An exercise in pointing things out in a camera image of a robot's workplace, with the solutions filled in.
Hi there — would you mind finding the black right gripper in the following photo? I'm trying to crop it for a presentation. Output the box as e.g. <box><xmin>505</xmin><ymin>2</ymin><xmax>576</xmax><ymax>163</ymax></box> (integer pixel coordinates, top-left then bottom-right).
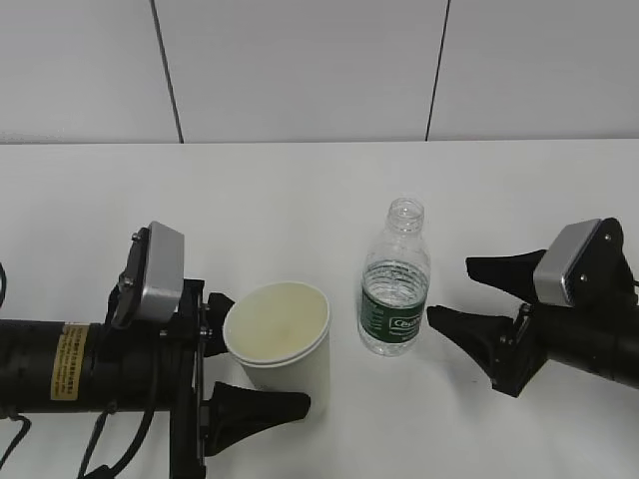
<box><xmin>426</xmin><ymin>249</ymin><xmax>549</xmax><ymax>397</ymax></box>

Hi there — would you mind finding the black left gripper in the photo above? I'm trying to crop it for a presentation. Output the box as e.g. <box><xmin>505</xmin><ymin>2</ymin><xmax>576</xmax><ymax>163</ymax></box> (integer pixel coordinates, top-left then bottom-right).
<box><xmin>169</xmin><ymin>279</ymin><xmax>312</xmax><ymax>478</ymax></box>

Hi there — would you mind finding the white paper cup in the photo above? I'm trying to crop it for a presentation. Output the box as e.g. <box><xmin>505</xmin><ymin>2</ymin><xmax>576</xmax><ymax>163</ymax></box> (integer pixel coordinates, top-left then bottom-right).
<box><xmin>223</xmin><ymin>281</ymin><xmax>330</xmax><ymax>417</ymax></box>

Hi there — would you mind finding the clear green-label water bottle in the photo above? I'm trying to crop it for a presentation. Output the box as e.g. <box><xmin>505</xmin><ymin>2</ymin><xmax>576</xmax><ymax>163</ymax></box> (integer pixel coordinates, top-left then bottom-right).
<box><xmin>357</xmin><ymin>198</ymin><xmax>431</xmax><ymax>357</ymax></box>

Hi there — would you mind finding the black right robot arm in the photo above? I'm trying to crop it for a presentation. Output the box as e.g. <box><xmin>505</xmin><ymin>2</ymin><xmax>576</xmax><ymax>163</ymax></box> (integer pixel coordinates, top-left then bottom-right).
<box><xmin>426</xmin><ymin>249</ymin><xmax>638</xmax><ymax>397</ymax></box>

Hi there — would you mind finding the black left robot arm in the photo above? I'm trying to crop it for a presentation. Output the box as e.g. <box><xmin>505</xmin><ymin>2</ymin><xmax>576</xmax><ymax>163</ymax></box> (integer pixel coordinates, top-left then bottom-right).
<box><xmin>1</xmin><ymin>279</ymin><xmax>312</xmax><ymax>478</ymax></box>

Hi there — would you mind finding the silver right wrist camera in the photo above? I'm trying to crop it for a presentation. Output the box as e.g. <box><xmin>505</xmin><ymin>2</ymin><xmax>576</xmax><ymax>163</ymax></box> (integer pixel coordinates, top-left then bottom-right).
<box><xmin>533</xmin><ymin>218</ymin><xmax>634</xmax><ymax>307</ymax></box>

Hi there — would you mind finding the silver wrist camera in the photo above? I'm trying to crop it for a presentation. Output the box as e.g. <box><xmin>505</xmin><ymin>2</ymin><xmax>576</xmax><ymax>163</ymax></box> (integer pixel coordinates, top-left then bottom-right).
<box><xmin>533</xmin><ymin>218</ymin><xmax>634</xmax><ymax>307</ymax></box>
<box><xmin>111</xmin><ymin>221</ymin><xmax>185</xmax><ymax>329</ymax></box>

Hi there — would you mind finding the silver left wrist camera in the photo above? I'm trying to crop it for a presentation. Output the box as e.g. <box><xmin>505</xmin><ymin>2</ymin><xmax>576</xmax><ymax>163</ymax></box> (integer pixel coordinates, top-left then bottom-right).
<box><xmin>111</xmin><ymin>221</ymin><xmax>185</xmax><ymax>329</ymax></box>

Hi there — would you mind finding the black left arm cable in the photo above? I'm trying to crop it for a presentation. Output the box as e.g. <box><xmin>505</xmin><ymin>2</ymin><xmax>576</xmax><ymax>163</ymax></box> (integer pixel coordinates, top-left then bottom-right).
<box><xmin>0</xmin><ymin>263</ymin><xmax>161</xmax><ymax>479</ymax></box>

